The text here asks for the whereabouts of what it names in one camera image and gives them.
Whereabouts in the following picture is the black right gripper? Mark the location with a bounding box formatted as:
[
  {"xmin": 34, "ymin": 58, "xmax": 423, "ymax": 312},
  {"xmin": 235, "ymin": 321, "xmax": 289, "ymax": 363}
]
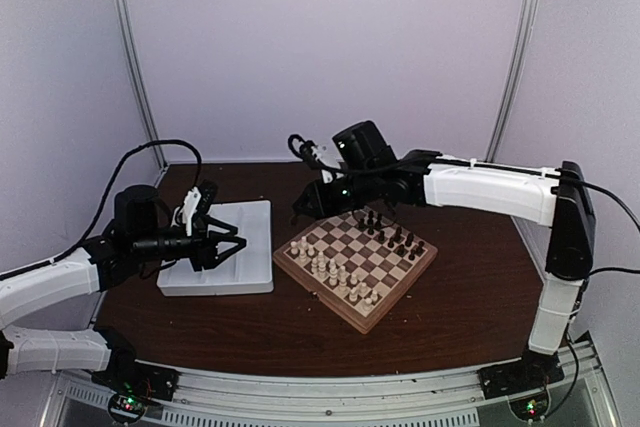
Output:
[{"xmin": 294, "ymin": 166, "xmax": 380, "ymax": 221}]

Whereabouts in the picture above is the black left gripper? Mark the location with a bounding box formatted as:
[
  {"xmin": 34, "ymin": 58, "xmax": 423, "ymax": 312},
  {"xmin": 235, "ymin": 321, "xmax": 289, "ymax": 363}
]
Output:
[{"xmin": 132, "ymin": 216, "xmax": 246, "ymax": 271}]

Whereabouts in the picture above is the wooden chess board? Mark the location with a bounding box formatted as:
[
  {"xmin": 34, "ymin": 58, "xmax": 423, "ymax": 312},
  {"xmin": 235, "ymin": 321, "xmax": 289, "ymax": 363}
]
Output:
[{"xmin": 273, "ymin": 207, "xmax": 438, "ymax": 334}]

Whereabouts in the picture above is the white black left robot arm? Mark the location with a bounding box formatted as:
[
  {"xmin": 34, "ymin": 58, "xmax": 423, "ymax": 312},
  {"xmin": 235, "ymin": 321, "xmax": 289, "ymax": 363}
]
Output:
[{"xmin": 1, "ymin": 182, "xmax": 247, "ymax": 392}]

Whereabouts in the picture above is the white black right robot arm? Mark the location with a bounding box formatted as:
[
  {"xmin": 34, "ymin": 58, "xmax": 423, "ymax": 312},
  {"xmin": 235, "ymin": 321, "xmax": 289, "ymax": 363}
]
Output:
[{"xmin": 287, "ymin": 120, "xmax": 595, "ymax": 389}]

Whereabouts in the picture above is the white chess pieces group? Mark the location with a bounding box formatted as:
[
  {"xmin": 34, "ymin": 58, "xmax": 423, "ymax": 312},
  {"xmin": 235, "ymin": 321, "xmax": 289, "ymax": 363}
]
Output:
[{"xmin": 281, "ymin": 232, "xmax": 389, "ymax": 318}]

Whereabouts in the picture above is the left controller board with LEDs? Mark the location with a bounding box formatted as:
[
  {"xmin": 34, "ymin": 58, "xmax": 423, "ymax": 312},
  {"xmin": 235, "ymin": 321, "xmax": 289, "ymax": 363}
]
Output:
[{"xmin": 107, "ymin": 393, "xmax": 148, "ymax": 424}]

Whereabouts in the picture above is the controller board with leds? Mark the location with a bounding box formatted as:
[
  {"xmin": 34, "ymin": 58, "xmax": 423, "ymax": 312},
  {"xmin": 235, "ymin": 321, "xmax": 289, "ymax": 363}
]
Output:
[
  {"xmin": 509, "ymin": 391, "xmax": 550, "ymax": 422},
  {"xmin": 107, "ymin": 393, "xmax": 148, "ymax": 424}
]

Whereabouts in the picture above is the right controller board with LEDs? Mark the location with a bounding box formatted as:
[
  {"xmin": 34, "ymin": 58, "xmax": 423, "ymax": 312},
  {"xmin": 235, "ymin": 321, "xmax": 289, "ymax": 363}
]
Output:
[{"xmin": 509, "ymin": 391, "xmax": 550, "ymax": 422}]

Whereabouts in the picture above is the white plastic sorting tray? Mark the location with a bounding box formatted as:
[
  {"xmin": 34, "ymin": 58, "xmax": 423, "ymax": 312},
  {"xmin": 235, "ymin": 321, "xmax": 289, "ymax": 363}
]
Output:
[{"xmin": 156, "ymin": 200, "xmax": 274, "ymax": 297}]

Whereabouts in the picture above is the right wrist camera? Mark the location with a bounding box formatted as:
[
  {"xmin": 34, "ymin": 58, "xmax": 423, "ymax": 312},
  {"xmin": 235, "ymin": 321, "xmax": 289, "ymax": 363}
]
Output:
[{"xmin": 301, "ymin": 141, "xmax": 344, "ymax": 184}]

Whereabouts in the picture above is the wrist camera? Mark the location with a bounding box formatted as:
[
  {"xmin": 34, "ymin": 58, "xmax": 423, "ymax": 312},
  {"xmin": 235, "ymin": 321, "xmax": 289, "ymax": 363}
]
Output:
[
  {"xmin": 171, "ymin": 180, "xmax": 218, "ymax": 237},
  {"xmin": 301, "ymin": 141, "xmax": 344, "ymax": 184}
]

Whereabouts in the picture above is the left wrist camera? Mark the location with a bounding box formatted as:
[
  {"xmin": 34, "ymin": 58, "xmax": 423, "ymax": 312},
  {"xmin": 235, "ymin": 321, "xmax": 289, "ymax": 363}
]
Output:
[{"xmin": 171, "ymin": 180, "xmax": 218, "ymax": 237}]

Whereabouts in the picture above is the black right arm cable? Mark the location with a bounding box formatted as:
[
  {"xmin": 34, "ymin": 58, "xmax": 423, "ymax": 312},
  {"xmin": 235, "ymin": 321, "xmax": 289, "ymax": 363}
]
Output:
[{"xmin": 287, "ymin": 133, "xmax": 640, "ymax": 413}]

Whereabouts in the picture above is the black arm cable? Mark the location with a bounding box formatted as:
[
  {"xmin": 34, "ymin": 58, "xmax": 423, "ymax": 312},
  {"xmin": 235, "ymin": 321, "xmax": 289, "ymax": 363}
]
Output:
[
  {"xmin": 287, "ymin": 133, "xmax": 640, "ymax": 413},
  {"xmin": 0, "ymin": 138, "xmax": 204, "ymax": 278}
]

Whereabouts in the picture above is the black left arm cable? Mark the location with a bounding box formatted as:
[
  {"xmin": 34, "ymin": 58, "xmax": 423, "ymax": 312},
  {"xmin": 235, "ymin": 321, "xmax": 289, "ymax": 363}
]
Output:
[{"xmin": 0, "ymin": 138, "xmax": 204, "ymax": 278}]

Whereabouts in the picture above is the aluminium front frame rail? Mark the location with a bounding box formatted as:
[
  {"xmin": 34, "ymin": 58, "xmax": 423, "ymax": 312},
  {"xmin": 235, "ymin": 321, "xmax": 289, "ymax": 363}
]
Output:
[{"xmin": 39, "ymin": 331, "xmax": 609, "ymax": 427}]

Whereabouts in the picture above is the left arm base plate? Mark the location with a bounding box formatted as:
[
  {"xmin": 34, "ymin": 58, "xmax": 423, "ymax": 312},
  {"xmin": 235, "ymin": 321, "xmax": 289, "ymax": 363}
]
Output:
[{"xmin": 91, "ymin": 361, "xmax": 179, "ymax": 401}]

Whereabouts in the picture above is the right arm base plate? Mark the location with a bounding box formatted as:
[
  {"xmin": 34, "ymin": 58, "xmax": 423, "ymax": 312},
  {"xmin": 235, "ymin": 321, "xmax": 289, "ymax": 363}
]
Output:
[{"xmin": 478, "ymin": 359, "xmax": 565, "ymax": 400}]

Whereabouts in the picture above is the aluminium right corner post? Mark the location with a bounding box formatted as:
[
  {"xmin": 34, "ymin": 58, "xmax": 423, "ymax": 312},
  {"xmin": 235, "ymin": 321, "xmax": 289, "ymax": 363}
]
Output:
[{"xmin": 485, "ymin": 0, "xmax": 539, "ymax": 162}]

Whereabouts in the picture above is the aluminium corner post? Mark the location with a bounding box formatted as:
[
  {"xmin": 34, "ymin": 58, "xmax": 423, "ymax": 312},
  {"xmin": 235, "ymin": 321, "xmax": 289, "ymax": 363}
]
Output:
[
  {"xmin": 113, "ymin": 0, "xmax": 159, "ymax": 141},
  {"xmin": 485, "ymin": 0, "xmax": 539, "ymax": 162}
]

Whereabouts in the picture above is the aluminium left corner post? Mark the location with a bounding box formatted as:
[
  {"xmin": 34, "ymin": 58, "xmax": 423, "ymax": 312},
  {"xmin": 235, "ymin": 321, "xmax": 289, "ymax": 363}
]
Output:
[{"xmin": 113, "ymin": 0, "xmax": 159, "ymax": 141}]

